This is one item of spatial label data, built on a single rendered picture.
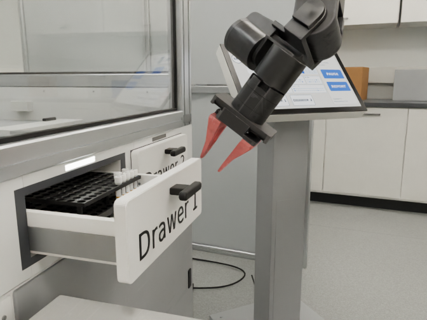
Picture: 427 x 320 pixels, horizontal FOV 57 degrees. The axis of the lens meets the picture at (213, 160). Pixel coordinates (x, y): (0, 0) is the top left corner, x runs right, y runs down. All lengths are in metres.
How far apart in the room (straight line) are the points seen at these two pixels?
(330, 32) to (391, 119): 2.91
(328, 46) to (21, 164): 0.44
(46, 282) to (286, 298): 1.22
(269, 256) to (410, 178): 2.13
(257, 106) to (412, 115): 2.95
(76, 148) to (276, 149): 0.94
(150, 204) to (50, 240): 0.14
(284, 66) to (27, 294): 0.47
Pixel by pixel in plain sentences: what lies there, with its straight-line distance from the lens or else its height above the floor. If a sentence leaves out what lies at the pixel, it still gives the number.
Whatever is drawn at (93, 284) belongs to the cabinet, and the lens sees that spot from 0.77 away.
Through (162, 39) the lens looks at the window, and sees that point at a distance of 1.02.
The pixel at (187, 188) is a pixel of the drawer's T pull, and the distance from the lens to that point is 0.59.
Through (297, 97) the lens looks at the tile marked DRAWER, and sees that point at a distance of 1.42.
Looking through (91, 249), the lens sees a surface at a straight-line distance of 0.55.
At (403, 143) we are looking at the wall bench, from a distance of 3.49.
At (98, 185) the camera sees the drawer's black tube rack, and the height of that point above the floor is 0.90.
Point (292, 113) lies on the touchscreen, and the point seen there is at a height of 0.96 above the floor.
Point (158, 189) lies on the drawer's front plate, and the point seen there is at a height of 0.92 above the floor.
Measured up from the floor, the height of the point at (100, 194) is 0.90.
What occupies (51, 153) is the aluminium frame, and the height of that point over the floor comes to 0.96.
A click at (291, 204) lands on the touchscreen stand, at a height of 0.60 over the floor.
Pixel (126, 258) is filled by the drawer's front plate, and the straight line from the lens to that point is 0.51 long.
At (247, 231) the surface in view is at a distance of 2.44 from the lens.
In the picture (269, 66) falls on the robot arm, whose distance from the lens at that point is 0.56.
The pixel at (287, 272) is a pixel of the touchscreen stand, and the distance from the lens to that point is 1.68.
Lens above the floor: 1.07
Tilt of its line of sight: 11 degrees down
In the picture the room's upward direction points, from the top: straight up
